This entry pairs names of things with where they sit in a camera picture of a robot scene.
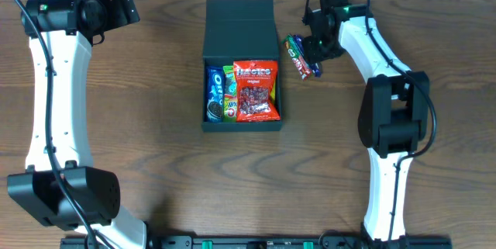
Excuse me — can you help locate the dark blue candy bar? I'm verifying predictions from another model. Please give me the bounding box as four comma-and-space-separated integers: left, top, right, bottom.
292, 35, 322, 78

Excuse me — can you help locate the green red KitKat bar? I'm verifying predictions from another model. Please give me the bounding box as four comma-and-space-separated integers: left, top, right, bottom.
283, 35, 312, 81

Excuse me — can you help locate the yellow Hacks candy bag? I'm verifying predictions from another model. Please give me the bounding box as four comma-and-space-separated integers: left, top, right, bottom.
269, 79, 277, 105

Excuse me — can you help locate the red Hacks candy bag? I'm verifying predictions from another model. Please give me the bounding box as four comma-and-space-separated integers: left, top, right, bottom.
233, 60, 280, 123

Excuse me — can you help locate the black box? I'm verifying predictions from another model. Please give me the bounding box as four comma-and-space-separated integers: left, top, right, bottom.
201, 0, 282, 132

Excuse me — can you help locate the Haribo gummy bag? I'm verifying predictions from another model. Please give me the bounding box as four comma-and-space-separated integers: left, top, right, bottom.
223, 65, 237, 123

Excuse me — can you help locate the blue Oreo pack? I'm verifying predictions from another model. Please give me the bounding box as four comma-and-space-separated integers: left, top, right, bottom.
206, 66, 225, 123

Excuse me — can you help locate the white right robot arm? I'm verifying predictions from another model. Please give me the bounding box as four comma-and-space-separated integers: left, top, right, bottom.
302, 0, 432, 245

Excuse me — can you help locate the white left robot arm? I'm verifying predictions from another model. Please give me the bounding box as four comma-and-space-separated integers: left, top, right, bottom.
7, 0, 148, 248

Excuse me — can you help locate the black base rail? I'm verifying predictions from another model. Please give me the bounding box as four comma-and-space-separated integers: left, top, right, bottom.
60, 234, 453, 249

